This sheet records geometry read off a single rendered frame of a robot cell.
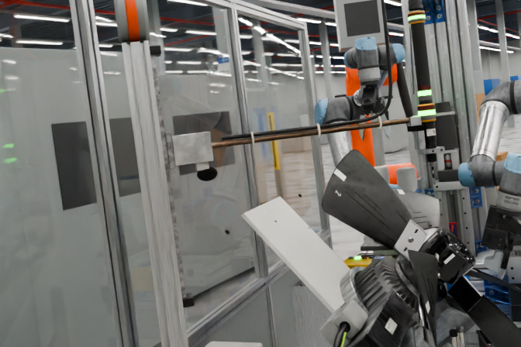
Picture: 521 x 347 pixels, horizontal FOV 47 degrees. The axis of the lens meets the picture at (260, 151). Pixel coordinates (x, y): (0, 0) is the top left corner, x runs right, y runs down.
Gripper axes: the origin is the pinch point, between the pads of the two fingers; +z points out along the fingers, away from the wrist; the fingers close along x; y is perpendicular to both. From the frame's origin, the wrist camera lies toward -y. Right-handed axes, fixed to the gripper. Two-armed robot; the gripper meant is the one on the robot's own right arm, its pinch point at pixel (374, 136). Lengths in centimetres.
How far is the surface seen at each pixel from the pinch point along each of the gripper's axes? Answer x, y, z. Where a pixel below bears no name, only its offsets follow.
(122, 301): 45, -95, 29
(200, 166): 24, -86, -1
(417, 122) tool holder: -23, -54, -5
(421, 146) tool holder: -23, -54, 1
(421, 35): -26, -52, -27
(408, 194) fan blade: -15.1, -32.7, 16.5
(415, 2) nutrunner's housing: -25, -52, -36
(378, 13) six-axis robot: 56, 342, -94
